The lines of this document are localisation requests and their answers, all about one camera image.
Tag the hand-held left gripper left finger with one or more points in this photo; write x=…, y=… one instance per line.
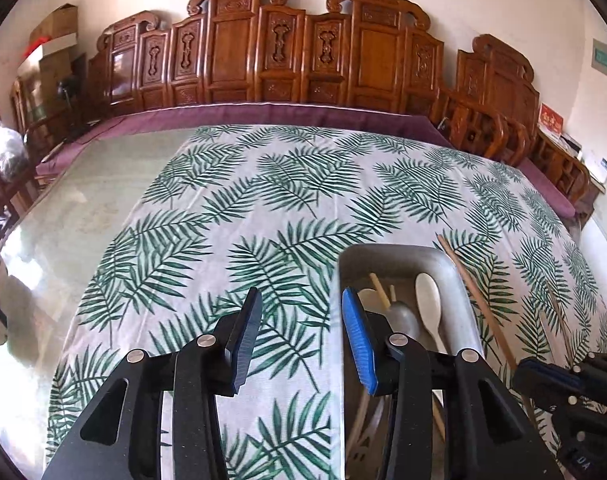
x=243, y=340

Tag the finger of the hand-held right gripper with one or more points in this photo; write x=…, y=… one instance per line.
x=548, y=377
x=588, y=435

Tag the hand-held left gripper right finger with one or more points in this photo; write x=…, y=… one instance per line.
x=358, y=340

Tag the large metal spoon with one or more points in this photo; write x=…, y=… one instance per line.
x=403, y=320

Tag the cream white spoon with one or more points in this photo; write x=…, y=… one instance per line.
x=428, y=295

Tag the grey utensil tray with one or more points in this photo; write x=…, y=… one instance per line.
x=408, y=260

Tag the leaf print tablecloth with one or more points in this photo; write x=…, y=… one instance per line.
x=233, y=210

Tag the wooden side table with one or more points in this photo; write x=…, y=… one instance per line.
x=558, y=170

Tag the white box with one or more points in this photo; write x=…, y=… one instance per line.
x=596, y=165

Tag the carved wooden sofa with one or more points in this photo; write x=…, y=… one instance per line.
x=233, y=50

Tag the black standing fan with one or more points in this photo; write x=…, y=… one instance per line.
x=66, y=95

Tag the white plastic bag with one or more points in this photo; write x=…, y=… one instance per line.
x=6, y=142

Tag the cardboard box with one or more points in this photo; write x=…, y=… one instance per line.
x=53, y=30

